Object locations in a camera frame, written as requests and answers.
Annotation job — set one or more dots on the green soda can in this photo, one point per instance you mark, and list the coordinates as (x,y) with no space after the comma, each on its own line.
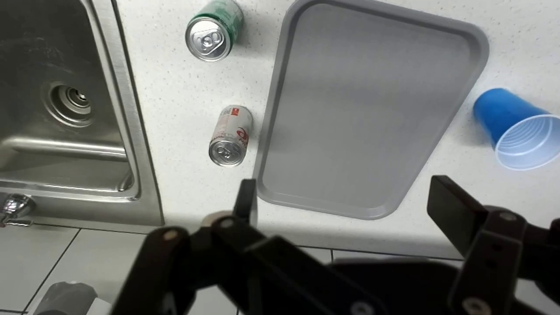
(217,27)

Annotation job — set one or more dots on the silver red soda can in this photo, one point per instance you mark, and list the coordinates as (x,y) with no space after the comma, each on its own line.
(231,133)

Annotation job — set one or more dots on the blue plastic cup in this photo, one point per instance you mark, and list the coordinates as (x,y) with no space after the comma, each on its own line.
(512,132)

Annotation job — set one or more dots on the stainless steel double sink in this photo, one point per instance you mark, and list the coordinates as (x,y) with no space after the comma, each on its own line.
(70,98)

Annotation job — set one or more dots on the grey plastic tray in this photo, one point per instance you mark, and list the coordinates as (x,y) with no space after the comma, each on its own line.
(367,105)

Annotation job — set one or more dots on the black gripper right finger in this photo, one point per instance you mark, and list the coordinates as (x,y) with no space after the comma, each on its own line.
(490,251)

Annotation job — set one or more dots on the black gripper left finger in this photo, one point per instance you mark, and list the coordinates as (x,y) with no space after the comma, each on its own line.
(262,263)

